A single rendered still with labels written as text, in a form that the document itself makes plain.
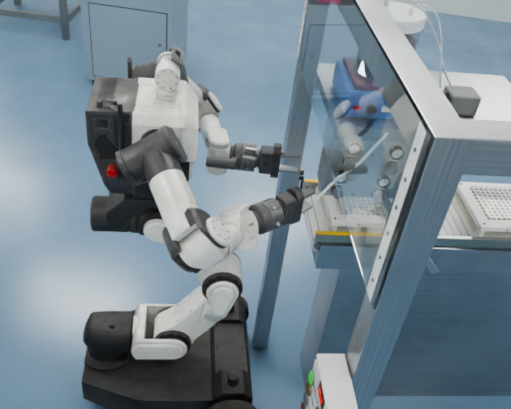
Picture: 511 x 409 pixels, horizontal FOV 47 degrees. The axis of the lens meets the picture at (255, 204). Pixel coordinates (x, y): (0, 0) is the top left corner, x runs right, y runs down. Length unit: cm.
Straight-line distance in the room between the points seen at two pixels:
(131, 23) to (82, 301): 206
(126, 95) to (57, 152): 215
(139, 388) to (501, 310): 137
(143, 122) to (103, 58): 279
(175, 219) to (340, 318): 100
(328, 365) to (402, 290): 26
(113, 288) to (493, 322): 166
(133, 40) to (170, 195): 291
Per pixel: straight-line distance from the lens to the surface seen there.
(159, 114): 159
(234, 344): 242
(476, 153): 87
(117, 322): 227
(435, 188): 88
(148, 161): 146
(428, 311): 227
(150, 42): 420
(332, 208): 187
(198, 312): 217
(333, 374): 118
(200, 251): 136
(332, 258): 190
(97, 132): 164
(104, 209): 188
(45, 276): 298
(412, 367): 252
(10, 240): 320
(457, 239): 198
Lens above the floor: 209
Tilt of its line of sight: 38 degrees down
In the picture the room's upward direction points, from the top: 8 degrees clockwise
